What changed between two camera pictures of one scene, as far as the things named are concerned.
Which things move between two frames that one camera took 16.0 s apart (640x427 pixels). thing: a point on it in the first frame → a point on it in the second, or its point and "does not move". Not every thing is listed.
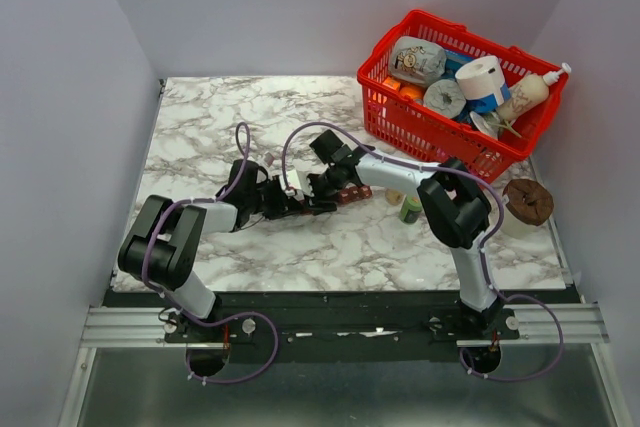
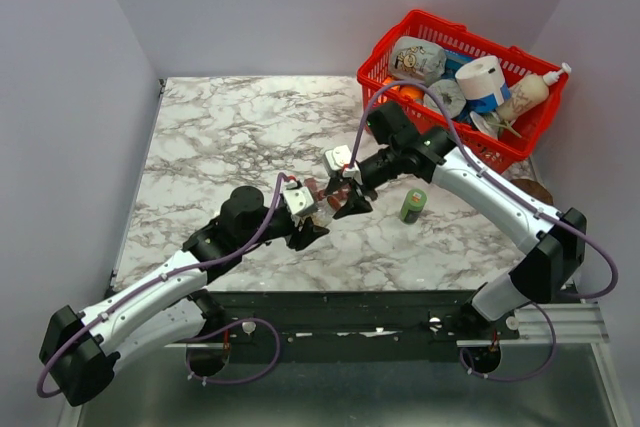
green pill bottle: [411, 209] does not move
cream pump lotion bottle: [527, 95] does not move
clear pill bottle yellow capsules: [393, 196] → [324, 214]
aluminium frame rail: [540, 325] does not move
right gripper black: [326, 205] → [354, 205]
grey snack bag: [416, 61] does not move
